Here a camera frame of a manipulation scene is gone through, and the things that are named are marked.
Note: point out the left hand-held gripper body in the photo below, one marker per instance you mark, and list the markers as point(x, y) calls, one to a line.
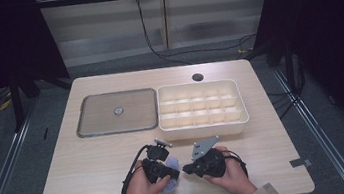
point(155, 166)

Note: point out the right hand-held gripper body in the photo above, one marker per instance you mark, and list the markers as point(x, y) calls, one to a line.
point(210, 162)

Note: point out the light blue sock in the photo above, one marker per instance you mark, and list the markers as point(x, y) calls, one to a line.
point(171, 185)

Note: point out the white divided storage box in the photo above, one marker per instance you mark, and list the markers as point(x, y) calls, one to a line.
point(204, 129)

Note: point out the person's right hand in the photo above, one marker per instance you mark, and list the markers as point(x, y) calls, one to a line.
point(234, 178)

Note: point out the person's left hand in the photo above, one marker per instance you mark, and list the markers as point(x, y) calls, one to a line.
point(142, 191)

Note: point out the grey tape strip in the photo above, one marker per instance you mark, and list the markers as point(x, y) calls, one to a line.
point(299, 162)

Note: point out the small black floor item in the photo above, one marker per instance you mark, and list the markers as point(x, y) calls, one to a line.
point(45, 133)

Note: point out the black metal stand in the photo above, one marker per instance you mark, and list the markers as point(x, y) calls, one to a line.
point(17, 104)
point(288, 61)

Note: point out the yellow floor item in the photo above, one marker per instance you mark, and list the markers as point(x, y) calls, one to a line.
point(5, 105)

